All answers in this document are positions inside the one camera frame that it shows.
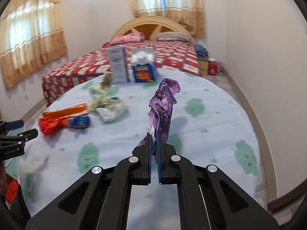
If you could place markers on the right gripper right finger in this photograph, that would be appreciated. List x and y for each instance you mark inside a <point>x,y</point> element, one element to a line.
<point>164,152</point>

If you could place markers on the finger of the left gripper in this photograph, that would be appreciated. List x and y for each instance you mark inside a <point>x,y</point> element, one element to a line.
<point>28,135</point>
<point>14,125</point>

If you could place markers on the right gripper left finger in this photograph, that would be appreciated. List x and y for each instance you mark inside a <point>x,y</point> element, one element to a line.
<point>141,175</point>

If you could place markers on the red orange snack bag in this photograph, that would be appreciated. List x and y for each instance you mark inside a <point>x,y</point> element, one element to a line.
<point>49,125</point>

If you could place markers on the purple snack wrapper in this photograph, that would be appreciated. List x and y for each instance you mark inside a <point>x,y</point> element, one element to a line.
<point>161,109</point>

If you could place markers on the yellow green wrapper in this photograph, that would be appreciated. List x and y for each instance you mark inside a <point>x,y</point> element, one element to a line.
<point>108,108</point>

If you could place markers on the orange snack packet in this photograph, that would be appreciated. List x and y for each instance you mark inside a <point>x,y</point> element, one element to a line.
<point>77,110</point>

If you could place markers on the mint green trash bin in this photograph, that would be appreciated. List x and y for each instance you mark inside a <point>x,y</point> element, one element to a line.
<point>11,169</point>

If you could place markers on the red plastic bag on floor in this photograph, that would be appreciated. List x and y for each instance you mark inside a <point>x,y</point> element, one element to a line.
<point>12,190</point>

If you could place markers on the light blue cloud tablecloth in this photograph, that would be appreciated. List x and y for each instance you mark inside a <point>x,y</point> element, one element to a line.
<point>204,124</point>

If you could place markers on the dark small snack packet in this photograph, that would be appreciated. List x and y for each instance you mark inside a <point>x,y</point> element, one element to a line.
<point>106,81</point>

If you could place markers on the yellow cardboard box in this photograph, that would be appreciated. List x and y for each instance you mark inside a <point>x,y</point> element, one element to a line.
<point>203,65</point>

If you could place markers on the left beige curtain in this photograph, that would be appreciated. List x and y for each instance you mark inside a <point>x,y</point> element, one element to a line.
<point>31,36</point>

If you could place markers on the beige curtain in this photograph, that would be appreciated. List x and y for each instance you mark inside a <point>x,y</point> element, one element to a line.
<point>188,13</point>
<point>31,36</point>

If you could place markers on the blue white milk carton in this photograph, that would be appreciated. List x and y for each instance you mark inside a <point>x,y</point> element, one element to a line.
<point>143,64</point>

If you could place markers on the red box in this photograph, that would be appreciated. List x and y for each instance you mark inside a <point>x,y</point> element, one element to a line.
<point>212,68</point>

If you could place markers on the bed with red checkered cover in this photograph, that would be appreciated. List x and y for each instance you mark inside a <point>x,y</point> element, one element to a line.
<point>174,54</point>

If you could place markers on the tall grey milk carton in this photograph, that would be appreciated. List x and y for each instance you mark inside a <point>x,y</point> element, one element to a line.
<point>118,65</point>

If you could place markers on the stack of blue clothes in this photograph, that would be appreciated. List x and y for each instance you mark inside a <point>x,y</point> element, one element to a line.
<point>200,50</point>

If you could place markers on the striped pillow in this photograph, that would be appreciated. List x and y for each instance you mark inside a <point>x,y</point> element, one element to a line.
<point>173,36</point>

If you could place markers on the pink pillow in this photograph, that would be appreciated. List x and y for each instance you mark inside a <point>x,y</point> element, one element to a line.
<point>129,38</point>

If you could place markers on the cream wooden headboard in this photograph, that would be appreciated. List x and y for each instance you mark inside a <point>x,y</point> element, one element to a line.
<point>150,26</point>

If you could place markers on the right beige curtain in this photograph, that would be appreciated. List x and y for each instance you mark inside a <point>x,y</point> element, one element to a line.
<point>188,13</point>

